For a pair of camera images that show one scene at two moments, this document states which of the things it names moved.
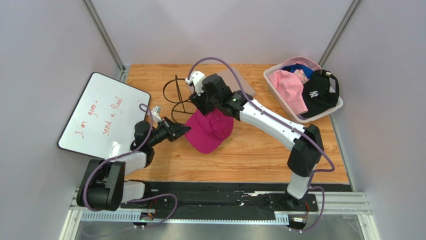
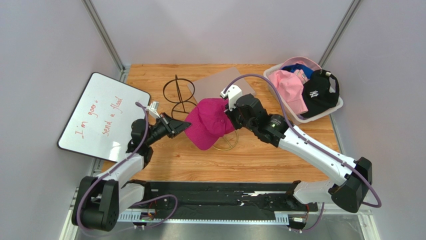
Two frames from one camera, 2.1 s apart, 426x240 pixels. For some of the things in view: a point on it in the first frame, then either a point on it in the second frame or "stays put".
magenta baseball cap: [208, 132] stays put
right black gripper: [201, 103] -> [235, 116]
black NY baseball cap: [316, 92] stays put
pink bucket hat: [291, 87] stays put
